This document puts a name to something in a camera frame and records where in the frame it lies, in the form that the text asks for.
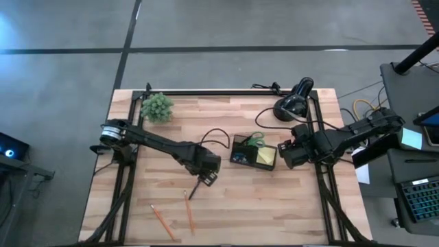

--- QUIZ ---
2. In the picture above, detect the light blue paper note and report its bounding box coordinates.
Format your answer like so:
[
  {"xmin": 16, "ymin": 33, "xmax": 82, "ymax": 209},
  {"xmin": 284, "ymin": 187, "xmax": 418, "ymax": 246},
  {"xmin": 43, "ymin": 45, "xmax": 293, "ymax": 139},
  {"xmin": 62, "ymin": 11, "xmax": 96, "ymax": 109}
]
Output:
[{"xmin": 401, "ymin": 128, "xmax": 423, "ymax": 151}]

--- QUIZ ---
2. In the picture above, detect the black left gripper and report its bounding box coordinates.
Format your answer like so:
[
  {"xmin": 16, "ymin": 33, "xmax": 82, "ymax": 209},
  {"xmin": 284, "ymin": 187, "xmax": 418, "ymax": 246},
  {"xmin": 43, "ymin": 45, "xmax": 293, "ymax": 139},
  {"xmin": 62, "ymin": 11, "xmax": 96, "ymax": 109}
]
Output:
[{"xmin": 187, "ymin": 144, "xmax": 222, "ymax": 188}]

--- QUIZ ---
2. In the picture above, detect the black aluminium rig frame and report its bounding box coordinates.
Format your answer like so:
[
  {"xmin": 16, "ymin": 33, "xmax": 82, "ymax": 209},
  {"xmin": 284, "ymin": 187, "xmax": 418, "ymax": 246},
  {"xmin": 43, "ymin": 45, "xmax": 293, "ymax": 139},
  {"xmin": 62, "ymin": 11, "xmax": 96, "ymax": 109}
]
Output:
[{"xmin": 77, "ymin": 82, "xmax": 377, "ymax": 247}]

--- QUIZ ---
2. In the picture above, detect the red striped floor mat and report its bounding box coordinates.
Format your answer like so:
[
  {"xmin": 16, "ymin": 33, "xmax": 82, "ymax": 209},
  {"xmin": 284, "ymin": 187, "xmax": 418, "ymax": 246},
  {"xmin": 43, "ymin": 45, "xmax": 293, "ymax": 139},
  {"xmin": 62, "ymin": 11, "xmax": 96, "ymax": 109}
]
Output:
[{"xmin": 410, "ymin": 0, "xmax": 437, "ymax": 38}]

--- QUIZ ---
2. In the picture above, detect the long black pen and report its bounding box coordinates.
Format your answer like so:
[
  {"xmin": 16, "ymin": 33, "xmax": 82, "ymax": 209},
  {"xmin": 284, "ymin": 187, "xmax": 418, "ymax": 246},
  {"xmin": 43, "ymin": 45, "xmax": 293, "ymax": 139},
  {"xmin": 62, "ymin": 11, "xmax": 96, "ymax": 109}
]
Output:
[{"xmin": 187, "ymin": 178, "xmax": 204, "ymax": 201}]

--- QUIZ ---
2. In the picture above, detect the black mesh desk organizer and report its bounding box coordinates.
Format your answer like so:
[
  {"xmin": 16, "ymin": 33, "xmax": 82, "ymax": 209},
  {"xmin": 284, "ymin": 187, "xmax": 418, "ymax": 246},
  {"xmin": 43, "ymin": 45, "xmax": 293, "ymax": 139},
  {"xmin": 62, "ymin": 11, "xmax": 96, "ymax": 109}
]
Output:
[{"xmin": 229, "ymin": 133, "xmax": 278, "ymax": 172}]

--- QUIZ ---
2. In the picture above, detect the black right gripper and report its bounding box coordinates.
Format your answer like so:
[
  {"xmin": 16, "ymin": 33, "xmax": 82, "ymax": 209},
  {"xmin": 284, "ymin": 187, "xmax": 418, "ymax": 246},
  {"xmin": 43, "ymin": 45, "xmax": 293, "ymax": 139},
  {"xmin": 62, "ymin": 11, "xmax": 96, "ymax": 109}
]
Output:
[{"xmin": 277, "ymin": 123, "xmax": 332, "ymax": 169}]

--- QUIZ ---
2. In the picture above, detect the black gooseneck desk lamp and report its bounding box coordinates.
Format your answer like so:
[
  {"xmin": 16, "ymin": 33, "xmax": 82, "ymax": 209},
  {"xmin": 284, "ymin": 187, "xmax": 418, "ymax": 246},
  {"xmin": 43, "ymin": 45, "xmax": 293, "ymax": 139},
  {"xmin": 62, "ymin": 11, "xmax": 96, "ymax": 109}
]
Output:
[{"xmin": 272, "ymin": 76, "xmax": 315, "ymax": 123}]

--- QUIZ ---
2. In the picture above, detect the black side panel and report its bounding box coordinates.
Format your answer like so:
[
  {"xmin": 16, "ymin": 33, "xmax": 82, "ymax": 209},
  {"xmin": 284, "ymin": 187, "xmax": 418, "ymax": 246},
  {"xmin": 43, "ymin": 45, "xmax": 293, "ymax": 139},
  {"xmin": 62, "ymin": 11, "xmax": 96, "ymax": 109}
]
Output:
[{"xmin": 351, "ymin": 132, "xmax": 401, "ymax": 169}]

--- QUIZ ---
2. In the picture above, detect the black device with blue light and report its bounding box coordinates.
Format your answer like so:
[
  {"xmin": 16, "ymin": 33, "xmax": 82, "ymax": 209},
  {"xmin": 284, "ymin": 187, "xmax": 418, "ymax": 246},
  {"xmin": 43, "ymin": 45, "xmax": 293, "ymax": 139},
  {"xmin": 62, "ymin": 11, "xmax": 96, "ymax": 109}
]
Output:
[{"xmin": 0, "ymin": 132, "xmax": 30, "ymax": 161}]

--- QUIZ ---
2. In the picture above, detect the green potted plant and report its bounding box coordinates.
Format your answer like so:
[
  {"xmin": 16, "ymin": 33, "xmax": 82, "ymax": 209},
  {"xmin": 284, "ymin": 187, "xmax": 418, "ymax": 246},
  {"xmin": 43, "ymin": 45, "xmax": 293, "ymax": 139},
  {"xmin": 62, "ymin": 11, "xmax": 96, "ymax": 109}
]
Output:
[{"xmin": 139, "ymin": 91, "xmax": 175, "ymax": 125}]

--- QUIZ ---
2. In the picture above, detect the black round post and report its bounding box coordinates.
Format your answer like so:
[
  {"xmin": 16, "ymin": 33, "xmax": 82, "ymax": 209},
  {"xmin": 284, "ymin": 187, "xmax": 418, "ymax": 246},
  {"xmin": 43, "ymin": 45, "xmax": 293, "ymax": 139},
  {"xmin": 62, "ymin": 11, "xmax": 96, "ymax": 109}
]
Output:
[{"xmin": 393, "ymin": 32, "xmax": 439, "ymax": 75}]

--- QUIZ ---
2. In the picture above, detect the yellow cable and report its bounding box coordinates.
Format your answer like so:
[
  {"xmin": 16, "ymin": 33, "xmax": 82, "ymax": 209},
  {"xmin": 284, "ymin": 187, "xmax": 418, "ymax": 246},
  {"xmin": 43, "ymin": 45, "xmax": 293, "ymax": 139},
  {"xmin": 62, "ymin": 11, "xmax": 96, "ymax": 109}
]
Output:
[{"xmin": 353, "ymin": 98, "xmax": 380, "ymax": 121}]

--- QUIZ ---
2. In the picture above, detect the yellow sticky note pad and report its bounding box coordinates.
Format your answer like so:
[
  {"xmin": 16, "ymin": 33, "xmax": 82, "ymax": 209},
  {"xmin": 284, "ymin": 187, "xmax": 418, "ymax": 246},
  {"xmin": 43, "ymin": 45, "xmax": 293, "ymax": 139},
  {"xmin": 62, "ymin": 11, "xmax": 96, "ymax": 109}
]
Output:
[{"xmin": 256, "ymin": 146, "xmax": 277, "ymax": 167}]

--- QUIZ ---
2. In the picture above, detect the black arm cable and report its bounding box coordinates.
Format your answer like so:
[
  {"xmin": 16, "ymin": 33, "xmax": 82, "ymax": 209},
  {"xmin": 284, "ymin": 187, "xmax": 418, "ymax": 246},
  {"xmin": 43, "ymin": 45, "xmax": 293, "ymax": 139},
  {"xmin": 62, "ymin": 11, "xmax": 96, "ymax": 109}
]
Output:
[
  {"xmin": 254, "ymin": 107, "xmax": 344, "ymax": 132},
  {"xmin": 200, "ymin": 128, "xmax": 231, "ymax": 150}
]

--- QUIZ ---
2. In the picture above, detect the white paper sheet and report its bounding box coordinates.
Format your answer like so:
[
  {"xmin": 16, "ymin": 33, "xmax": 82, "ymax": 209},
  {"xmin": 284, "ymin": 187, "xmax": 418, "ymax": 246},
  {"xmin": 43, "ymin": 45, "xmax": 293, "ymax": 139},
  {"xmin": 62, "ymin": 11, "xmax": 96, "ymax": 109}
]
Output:
[{"xmin": 354, "ymin": 146, "xmax": 372, "ymax": 185}]

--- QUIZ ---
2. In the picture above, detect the black lamp power cord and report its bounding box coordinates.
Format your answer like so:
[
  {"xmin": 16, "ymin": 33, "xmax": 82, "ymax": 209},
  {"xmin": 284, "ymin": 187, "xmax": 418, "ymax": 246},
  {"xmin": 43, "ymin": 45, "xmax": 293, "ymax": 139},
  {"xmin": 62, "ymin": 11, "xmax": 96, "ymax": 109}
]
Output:
[{"xmin": 251, "ymin": 81, "xmax": 283, "ymax": 96}]

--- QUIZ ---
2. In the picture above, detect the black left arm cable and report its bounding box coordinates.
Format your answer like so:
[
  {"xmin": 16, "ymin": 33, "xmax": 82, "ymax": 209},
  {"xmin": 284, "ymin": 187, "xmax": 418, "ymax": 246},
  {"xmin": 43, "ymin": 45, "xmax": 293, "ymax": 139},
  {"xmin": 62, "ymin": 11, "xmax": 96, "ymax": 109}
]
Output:
[{"xmin": 200, "ymin": 128, "xmax": 231, "ymax": 150}]

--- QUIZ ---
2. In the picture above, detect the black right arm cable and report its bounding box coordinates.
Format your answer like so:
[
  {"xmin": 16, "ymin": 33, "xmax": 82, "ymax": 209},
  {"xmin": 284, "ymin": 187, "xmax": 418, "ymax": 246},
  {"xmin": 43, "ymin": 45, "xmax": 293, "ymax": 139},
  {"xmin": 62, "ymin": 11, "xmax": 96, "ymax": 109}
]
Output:
[{"xmin": 254, "ymin": 107, "xmax": 344, "ymax": 132}]

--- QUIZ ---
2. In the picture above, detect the grey side desk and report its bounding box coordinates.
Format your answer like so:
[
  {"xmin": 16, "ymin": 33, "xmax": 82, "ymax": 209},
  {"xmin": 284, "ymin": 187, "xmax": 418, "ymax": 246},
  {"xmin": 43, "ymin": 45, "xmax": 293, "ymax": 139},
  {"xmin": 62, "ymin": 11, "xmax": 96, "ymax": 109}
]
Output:
[{"xmin": 379, "ymin": 61, "xmax": 439, "ymax": 237}]

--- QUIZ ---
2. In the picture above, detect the monitor screen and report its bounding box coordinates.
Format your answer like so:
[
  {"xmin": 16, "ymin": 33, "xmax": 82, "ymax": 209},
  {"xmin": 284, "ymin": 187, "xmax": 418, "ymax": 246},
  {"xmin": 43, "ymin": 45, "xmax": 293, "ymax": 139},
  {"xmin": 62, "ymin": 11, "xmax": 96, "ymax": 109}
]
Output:
[{"xmin": 413, "ymin": 104, "xmax": 439, "ymax": 128}]

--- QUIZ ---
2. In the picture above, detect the orange pencil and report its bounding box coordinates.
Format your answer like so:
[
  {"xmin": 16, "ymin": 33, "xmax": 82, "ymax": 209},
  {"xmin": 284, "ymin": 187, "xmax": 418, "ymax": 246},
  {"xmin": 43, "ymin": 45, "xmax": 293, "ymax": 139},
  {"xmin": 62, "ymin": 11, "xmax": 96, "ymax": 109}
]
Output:
[
  {"xmin": 182, "ymin": 190, "xmax": 195, "ymax": 236},
  {"xmin": 150, "ymin": 204, "xmax": 177, "ymax": 242}
]

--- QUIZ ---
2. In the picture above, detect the grey equipment stand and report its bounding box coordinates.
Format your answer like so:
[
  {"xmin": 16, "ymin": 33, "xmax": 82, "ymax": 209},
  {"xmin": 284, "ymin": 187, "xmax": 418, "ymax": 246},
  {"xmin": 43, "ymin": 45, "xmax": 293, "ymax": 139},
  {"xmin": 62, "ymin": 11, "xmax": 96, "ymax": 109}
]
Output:
[{"xmin": 0, "ymin": 154, "xmax": 56, "ymax": 247}]

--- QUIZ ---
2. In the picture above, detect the backlit keyboard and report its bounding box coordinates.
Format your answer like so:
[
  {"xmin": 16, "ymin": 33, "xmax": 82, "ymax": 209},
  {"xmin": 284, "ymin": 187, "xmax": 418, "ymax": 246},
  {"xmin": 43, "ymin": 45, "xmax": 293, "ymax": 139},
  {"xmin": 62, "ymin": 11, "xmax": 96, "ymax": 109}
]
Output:
[{"xmin": 397, "ymin": 175, "xmax": 439, "ymax": 224}]

